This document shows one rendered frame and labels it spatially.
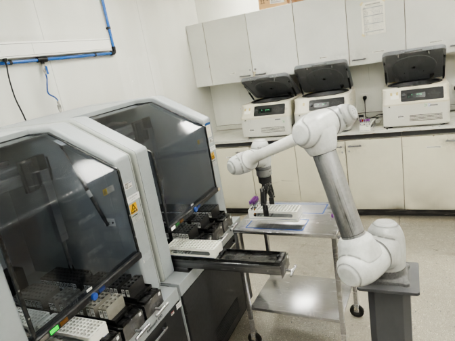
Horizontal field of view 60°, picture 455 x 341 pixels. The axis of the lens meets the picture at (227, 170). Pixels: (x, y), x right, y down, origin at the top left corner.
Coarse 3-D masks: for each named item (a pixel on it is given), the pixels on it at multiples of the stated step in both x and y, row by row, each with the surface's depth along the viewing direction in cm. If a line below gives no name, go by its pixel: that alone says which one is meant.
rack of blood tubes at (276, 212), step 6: (270, 204) 235; (276, 204) 233; (282, 204) 231; (252, 210) 230; (258, 210) 229; (270, 210) 226; (276, 210) 224; (282, 210) 224; (288, 210) 222; (294, 210) 221; (300, 210) 223; (252, 216) 231; (258, 216) 234; (270, 216) 231; (276, 216) 231; (282, 216) 230; (288, 216) 228; (294, 216) 219; (300, 216) 223
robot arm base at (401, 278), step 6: (408, 264) 189; (402, 270) 178; (384, 276) 179; (390, 276) 178; (396, 276) 177; (402, 276) 178; (378, 282) 180; (384, 282) 179; (390, 282) 178; (396, 282) 177; (402, 282) 176; (408, 282) 175
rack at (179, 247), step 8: (176, 240) 221; (184, 240) 221; (192, 240) 218; (200, 240) 216; (208, 240) 215; (216, 240) 213; (176, 248) 213; (184, 248) 211; (192, 248) 208; (200, 248) 207; (208, 248) 207; (216, 248) 205; (200, 256) 208; (208, 256) 206; (216, 256) 205
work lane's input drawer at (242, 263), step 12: (228, 252) 211; (240, 252) 208; (252, 252) 206; (264, 252) 203; (276, 252) 201; (180, 264) 213; (192, 264) 209; (204, 264) 206; (216, 264) 203; (228, 264) 200; (240, 264) 197; (252, 264) 195; (264, 264) 193; (276, 264) 190; (288, 264) 200
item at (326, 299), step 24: (312, 216) 234; (336, 240) 207; (336, 264) 211; (264, 288) 266; (288, 288) 261; (312, 288) 257; (336, 288) 253; (288, 312) 238; (312, 312) 234; (336, 312) 231; (360, 312) 262
